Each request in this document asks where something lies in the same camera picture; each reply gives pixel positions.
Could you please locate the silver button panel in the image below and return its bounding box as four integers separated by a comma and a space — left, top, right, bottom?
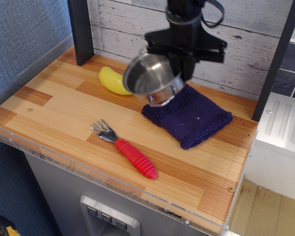
80, 195, 141, 236

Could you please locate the stainless steel pot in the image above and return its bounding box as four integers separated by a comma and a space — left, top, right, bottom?
123, 51, 185, 107

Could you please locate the purple folded cloth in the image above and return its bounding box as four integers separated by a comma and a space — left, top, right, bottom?
142, 85, 233, 149

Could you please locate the dark frame post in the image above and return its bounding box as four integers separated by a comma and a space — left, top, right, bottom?
67, 0, 94, 66
252, 0, 295, 121

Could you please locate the dark right frame post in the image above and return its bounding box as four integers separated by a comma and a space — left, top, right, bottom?
252, 0, 295, 121

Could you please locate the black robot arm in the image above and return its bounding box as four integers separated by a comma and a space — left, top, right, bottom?
145, 0, 227, 81

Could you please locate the yellow object bottom left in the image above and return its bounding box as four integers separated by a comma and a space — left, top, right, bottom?
0, 223, 21, 236

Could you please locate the red handled fork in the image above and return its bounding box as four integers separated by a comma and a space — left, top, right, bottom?
91, 119, 157, 179

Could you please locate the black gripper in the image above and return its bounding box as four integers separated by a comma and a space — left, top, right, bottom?
145, 23, 227, 82

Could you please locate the dark left frame post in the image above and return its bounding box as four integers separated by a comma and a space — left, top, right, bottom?
67, 0, 94, 66

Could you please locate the yellow plastic banana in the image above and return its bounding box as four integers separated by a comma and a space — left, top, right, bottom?
98, 66, 131, 95

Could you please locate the white ridged sink counter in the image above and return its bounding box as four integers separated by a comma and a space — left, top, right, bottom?
255, 92, 295, 158

